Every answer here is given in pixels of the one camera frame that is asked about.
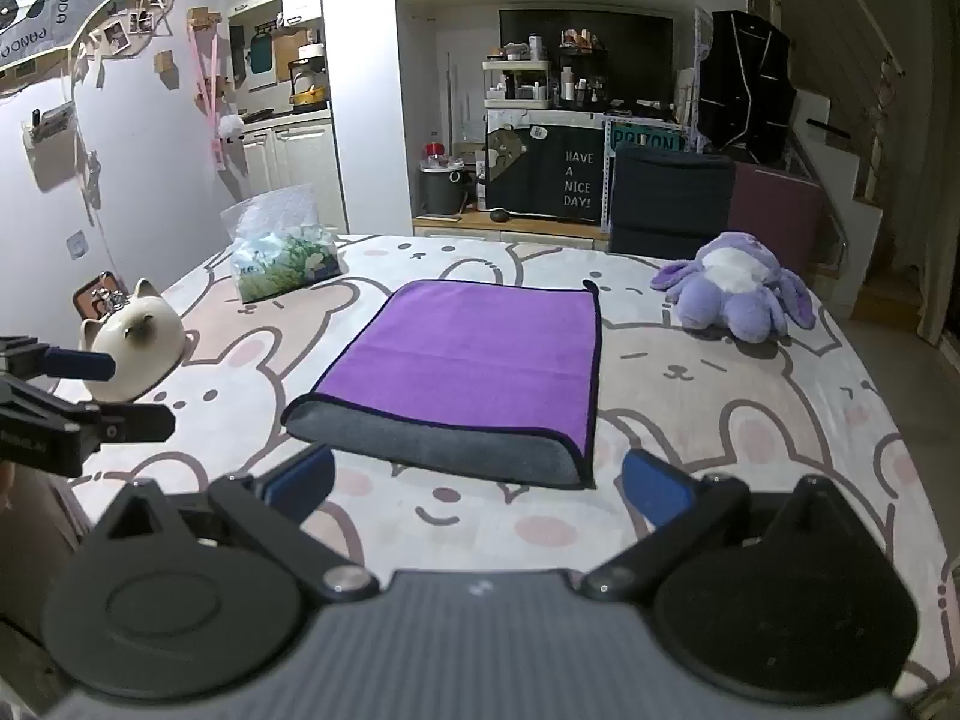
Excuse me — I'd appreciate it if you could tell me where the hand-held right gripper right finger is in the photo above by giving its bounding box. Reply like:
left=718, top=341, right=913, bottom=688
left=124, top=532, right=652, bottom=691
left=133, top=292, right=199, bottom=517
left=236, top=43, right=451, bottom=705
left=582, top=448, right=878, bottom=602

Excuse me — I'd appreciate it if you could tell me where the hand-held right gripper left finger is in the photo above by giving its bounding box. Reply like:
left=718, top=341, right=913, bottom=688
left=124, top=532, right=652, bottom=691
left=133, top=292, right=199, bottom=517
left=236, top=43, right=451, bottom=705
left=88, top=444, right=380, bottom=604

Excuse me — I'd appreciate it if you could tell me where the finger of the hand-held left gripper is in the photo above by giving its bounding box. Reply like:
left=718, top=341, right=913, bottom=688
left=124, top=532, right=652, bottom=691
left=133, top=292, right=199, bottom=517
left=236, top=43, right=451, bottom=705
left=0, top=377, right=177, bottom=478
left=0, top=335, right=118, bottom=385

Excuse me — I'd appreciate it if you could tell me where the purple and grey towel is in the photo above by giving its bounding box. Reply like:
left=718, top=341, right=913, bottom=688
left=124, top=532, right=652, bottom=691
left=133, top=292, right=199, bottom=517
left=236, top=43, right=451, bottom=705
left=283, top=278, right=603, bottom=489

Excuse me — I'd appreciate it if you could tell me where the white cat-shaped ceramic jar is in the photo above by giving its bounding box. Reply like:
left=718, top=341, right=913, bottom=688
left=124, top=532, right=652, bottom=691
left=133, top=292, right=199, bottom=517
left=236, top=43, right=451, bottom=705
left=78, top=278, right=185, bottom=403

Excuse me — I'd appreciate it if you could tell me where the red and silver small object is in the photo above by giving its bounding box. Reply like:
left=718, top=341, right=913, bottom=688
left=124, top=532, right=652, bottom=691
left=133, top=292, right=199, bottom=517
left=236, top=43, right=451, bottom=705
left=73, top=272, right=127, bottom=325

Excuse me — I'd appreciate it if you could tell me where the purple rabbit plush toy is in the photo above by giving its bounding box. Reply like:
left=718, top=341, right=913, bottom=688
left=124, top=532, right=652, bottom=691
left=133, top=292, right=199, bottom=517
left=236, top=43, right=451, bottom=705
left=650, top=232, right=816, bottom=346

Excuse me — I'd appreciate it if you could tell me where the tissue pack in plastic bag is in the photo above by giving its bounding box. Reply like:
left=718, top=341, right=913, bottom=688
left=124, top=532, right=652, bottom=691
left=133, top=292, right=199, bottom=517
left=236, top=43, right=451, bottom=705
left=219, top=183, right=343, bottom=305

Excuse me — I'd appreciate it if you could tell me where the black chair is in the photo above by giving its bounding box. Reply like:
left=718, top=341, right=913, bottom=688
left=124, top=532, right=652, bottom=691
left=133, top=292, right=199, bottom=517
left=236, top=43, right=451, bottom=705
left=609, top=145, right=737, bottom=254

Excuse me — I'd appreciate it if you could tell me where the white kitchen base cabinet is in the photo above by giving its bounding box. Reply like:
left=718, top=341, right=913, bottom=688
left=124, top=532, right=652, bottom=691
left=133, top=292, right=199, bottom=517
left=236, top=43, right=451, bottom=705
left=241, top=114, right=340, bottom=194

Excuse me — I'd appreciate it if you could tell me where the pink hanging ribbon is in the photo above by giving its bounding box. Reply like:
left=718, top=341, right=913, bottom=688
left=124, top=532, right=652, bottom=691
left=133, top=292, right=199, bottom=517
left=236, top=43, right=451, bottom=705
left=186, top=21, right=235, bottom=171

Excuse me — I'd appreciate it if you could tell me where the maroon board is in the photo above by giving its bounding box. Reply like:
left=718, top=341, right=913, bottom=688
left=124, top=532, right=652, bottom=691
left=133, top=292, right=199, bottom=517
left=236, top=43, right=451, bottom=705
left=730, top=164, right=824, bottom=272

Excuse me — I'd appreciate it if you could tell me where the grey trash bin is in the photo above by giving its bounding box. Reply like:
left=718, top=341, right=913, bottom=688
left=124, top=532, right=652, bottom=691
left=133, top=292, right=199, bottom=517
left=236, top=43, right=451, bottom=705
left=418, top=163, right=472, bottom=216

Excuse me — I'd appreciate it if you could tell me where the black printed curtain cloth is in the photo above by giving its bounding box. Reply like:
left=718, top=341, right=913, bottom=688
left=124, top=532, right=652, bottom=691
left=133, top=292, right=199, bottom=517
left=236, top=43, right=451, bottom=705
left=487, top=123, right=605, bottom=224

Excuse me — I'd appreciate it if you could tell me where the teal sign plate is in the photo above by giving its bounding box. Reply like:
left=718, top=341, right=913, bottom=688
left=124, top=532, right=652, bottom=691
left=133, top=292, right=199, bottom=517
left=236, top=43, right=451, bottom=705
left=609, top=122, right=686, bottom=156

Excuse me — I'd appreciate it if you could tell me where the black jacket with white trim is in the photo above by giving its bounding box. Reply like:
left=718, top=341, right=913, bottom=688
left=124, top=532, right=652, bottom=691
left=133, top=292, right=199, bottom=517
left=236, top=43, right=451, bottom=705
left=696, top=10, right=797, bottom=164

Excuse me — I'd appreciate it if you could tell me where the white storage rack with bottles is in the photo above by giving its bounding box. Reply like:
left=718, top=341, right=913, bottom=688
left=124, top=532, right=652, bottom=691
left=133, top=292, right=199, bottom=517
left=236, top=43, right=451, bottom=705
left=482, top=58, right=557, bottom=110

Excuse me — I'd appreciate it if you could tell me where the stair railing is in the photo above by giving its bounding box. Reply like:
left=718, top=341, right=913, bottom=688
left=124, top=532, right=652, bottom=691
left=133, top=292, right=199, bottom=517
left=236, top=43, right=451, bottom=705
left=720, top=0, right=912, bottom=203

